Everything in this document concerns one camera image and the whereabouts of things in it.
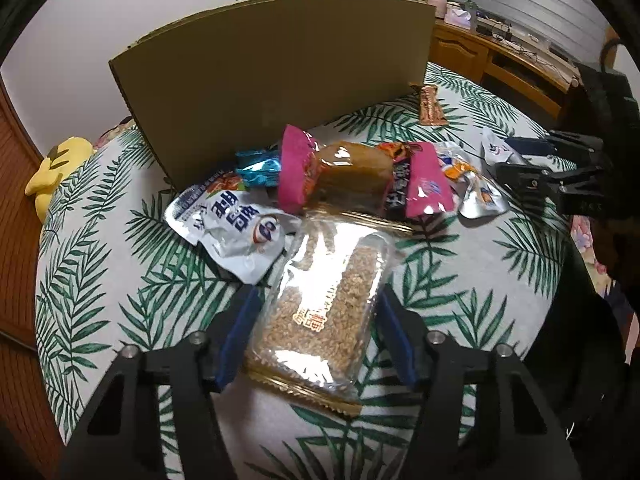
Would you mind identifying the green leaf print blanket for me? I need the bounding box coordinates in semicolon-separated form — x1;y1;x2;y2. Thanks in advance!
35;62;581;480

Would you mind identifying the clear grain bar packet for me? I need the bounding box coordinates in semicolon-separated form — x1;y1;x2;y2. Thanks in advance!
244;210;416;417

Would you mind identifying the white blue-lettered snack packet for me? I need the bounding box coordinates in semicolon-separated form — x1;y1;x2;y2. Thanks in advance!
437;141;482;195

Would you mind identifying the pink tissue box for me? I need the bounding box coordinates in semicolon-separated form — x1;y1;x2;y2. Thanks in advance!
445;7;474;29

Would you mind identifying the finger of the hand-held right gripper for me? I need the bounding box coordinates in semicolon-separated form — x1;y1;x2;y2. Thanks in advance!
495;162;608;217
504;130;606;163

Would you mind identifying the copper foil snack bar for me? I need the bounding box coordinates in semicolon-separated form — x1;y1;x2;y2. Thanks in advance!
410;84;449;127

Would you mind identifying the teal foil snack packet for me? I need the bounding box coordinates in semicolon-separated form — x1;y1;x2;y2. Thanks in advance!
235;147;284;190

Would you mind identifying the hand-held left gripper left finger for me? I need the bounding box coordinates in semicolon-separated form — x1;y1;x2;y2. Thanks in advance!
60;284;266;480

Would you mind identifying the pink brown cake packet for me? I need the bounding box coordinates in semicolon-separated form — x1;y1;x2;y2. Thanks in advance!
276;125;455;220

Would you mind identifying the silver pouch with orange print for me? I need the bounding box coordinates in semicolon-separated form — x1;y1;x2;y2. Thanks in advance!
457;172;509;220

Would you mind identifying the yellow plush toy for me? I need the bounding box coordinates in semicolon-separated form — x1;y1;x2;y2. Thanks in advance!
25;136;96;221

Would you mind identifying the long wooden cabinet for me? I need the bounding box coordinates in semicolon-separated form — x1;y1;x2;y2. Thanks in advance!
430;19;581;121

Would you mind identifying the white pouch with blue print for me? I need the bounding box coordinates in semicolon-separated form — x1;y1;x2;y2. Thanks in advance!
164;172;301;283

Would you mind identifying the brown cardboard box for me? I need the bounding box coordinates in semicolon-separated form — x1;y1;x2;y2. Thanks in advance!
109;0;437;195

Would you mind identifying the wooden louvered wardrobe door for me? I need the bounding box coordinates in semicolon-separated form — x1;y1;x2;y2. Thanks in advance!
0;80;67;461

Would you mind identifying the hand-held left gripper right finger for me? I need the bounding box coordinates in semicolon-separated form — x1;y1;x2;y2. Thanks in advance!
372;284;583;480

